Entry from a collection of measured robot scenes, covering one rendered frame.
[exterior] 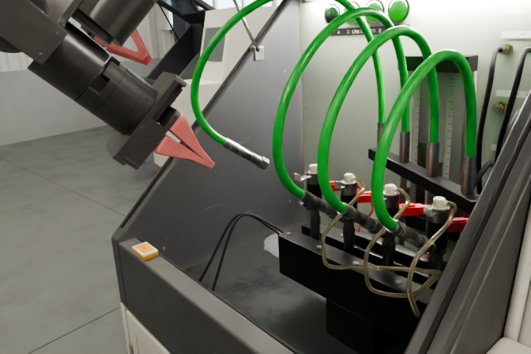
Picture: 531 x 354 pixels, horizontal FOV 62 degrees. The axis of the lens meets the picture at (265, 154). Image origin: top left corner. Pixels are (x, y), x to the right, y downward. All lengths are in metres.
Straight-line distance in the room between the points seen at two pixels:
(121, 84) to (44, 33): 0.08
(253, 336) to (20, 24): 0.47
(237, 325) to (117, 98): 0.38
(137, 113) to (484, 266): 0.40
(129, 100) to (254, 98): 0.67
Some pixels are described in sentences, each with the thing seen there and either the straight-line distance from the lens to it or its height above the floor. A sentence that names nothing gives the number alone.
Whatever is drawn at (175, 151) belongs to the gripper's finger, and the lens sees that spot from 0.46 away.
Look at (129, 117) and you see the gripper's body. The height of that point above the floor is 1.28.
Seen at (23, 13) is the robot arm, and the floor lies 1.37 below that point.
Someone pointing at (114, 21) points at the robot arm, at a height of 1.36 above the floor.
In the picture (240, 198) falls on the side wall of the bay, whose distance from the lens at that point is 1.11.
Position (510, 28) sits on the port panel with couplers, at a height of 1.33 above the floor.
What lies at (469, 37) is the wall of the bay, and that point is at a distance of 0.92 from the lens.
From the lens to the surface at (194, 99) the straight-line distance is 0.79.
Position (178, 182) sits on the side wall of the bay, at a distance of 1.00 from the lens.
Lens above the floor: 1.35
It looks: 15 degrees down
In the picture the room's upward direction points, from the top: 3 degrees counter-clockwise
